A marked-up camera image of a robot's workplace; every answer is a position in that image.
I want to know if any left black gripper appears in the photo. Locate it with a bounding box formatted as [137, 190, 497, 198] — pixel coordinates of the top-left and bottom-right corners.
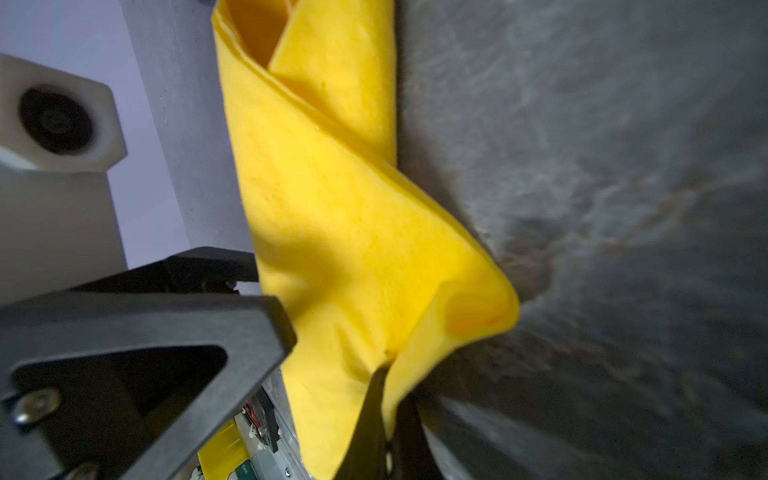
[0, 245, 298, 480]

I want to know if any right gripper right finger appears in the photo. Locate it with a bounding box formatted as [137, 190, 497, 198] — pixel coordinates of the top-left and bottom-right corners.
[389, 395, 444, 480]

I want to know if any yellow paper napkin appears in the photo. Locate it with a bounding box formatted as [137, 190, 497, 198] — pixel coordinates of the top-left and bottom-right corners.
[212, 1, 519, 479]

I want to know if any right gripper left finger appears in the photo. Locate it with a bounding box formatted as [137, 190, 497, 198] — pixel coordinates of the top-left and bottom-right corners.
[334, 368, 389, 480]

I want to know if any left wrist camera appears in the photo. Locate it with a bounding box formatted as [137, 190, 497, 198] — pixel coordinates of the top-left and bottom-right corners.
[1, 54, 128, 173]

